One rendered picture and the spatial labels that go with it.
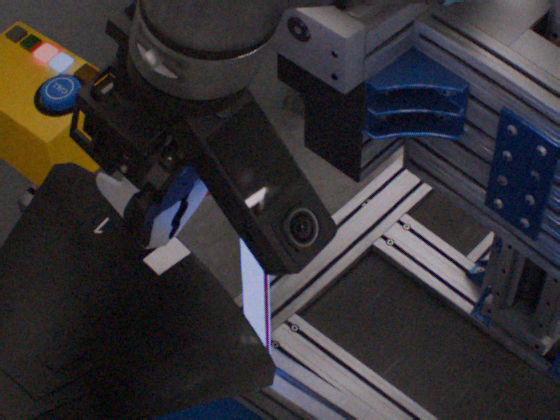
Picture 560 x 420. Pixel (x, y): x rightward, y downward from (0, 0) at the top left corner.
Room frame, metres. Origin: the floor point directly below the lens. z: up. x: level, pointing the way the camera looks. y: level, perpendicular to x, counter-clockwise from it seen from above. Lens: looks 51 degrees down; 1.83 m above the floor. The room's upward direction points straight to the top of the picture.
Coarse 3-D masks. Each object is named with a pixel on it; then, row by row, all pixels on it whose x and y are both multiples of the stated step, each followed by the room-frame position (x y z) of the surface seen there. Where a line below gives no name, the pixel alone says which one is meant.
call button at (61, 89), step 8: (56, 80) 0.76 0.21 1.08; (64, 80) 0.76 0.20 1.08; (72, 80) 0.76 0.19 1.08; (48, 88) 0.75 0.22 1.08; (56, 88) 0.75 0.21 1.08; (64, 88) 0.75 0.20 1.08; (72, 88) 0.75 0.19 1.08; (80, 88) 0.75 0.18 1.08; (48, 96) 0.74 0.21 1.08; (56, 96) 0.74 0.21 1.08; (64, 96) 0.74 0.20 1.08; (72, 96) 0.74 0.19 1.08; (48, 104) 0.73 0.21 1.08; (56, 104) 0.73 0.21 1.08; (64, 104) 0.73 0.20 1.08; (72, 104) 0.73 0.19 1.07
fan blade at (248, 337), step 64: (64, 192) 0.53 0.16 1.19; (0, 256) 0.48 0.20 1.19; (64, 256) 0.48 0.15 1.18; (128, 256) 0.48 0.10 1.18; (192, 256) 0.49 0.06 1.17; (0, 320) 0.42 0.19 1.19; (64, 320) 0.42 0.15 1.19; (128, 320) 0.43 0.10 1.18; (192, 320) 0.44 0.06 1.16; (0, 384) 0.36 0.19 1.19; (64, 384) 0.37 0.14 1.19; (128, 384) 0.38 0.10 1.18; (192, 384) 0.39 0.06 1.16; (256, 384) 0.40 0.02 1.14
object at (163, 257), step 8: (176, 240) 0.50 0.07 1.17; (160, 248) 0.49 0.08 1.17; (168, 248) 0.49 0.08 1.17; (176, 248) 0.49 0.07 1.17; (184, 248) 0.50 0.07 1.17; (152, 256) 0.49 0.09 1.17; (160, 256) 0.49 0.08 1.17; (168, 256) 0.49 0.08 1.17; (176, 256) 0.49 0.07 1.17; (184, 256) 0.49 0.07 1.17; (152, 264) 0.48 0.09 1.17; (160, 264) 0.48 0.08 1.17; (168, 264) 0.48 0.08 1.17; (160, 272) 0.47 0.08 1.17
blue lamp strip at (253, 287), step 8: (248, 256) 0.58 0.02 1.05; (248, 264) 0.58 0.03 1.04; (256, 264) 0.57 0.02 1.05; (248, 272) 0.58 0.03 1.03; (256, 272) 0.57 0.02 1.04; (248, 280) 0.58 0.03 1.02; (256, 280) 0.57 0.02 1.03; (248, 288) 0.58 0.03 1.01; (256, 288) 0.57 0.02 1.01; (248, 296) 0.58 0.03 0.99; (256, 296) 0.57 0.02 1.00; (248, 304) 0.58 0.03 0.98; (256, 304) 0.57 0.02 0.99; (248, 312) 0.58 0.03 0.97; (256, 312) 0.57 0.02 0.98; (256, 320) 0.57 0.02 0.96; (264, 320) 0.57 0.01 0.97; (256, 328) 0.57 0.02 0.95; (264, 328) 0.57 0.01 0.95; (264, 336) 0.57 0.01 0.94; (264, 344) 0.57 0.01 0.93
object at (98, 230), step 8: (96, 216) 0.51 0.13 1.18; (104, 216) 0.51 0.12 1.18; (112, 216) 0.51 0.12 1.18; (88, 224) 0.51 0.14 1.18; (96, 224) 0.51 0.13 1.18; (104, 224) 0.51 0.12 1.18; (112, 224) 0.51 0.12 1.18; (120, 224) 0.51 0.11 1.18; (88, 232) 0.50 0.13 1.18; (96, 232) 0.50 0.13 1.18; (104, 232) 0.50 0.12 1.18; (112, 232) 0.50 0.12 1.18; (96, 240) 0.49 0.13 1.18; (104, 240) 0.49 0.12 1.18
